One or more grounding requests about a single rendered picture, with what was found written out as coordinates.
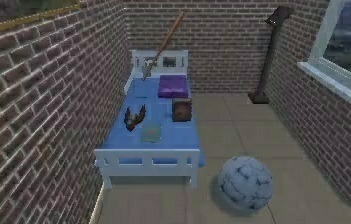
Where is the brown book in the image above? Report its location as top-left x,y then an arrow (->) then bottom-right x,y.
171,97 -> 193,123

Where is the white bed with blue sheet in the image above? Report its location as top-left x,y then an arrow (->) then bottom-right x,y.
93,49 -> 207,190

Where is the purple pillow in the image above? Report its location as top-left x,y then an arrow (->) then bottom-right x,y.
157,74 -> 189,99

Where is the dark brown red toy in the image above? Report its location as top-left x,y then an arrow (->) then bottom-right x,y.
123,103 -> 147,132

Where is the brown wooden bat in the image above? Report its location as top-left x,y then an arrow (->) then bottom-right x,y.
142,11 -> 186,82

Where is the pale blue white ball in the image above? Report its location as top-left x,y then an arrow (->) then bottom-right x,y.
216,155 -> 274,211

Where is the black floor lamp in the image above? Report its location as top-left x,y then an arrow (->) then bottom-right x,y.
248,5 -> 295,105

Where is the white framed window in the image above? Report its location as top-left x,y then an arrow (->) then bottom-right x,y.
297,0 -> 351,114

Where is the yellow framed window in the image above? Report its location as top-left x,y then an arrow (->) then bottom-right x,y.
0,0 -> 81,36

